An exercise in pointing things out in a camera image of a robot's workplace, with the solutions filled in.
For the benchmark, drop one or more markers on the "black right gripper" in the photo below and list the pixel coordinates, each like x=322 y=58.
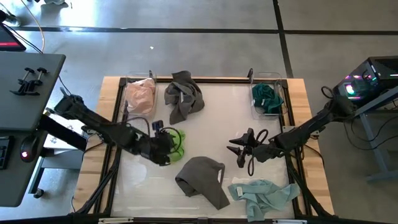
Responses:
x=264 y=152

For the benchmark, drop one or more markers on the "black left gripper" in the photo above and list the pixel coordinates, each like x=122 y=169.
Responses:
x=157 y=149

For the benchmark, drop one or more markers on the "lime green towel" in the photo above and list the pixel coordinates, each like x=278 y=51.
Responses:
x=178 y=157

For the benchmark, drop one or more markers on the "dark gray towel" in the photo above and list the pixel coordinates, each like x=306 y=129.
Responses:
x=189 y=102
x=202 y=177

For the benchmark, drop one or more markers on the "peach pink towel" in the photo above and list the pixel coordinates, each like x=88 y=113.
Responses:
x=140 y=96

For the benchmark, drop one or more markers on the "light teal towel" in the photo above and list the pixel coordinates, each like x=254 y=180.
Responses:
x=264 y=196

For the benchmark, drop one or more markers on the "dark green towel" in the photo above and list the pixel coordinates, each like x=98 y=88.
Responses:
x=267 y=96

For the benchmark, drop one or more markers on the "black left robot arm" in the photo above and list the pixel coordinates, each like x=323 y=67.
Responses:
x=93 y=119

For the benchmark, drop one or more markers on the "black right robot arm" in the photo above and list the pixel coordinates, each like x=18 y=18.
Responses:
x=311 y=127

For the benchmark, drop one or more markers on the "clear plastic basket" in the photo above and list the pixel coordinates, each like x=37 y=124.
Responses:
x=140 y=74
x=265 y=117

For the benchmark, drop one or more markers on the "white label strip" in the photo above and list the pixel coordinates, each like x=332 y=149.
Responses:
x=115 y=220
x=289 y=221

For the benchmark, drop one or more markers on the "white equipment box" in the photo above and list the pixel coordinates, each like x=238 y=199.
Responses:
x=59 y=141

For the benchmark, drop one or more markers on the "black computer mouse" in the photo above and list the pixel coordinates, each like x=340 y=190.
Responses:
x=29 y=146

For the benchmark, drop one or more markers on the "gray metal stand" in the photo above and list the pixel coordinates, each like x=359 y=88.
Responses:
x=372 y=140

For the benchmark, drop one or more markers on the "black screw clamp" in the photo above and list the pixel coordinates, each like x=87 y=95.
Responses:
x=26 y=84
x=37 y=82

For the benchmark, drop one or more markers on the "dark gray desk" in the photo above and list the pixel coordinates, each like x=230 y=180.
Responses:
x=25 y=109

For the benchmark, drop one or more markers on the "black keyboard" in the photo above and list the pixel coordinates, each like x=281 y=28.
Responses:
x=4 y=154

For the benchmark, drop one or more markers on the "computer tower with RGB lights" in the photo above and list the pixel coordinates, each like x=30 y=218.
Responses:
x=379 y=71

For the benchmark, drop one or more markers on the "monitor with red screen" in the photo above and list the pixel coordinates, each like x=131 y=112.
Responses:
x=9 y=40

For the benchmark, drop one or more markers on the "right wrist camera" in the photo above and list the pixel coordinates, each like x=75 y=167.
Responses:
x=250 y=137

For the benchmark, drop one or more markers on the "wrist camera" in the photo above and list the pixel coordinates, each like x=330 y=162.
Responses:
x=250 y=137
x=158 y=126

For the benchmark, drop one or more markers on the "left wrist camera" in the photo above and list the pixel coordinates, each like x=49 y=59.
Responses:
x=158 y=126

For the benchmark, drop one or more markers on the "black aluminium table frame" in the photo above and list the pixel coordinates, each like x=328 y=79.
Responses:
x=217 y=80

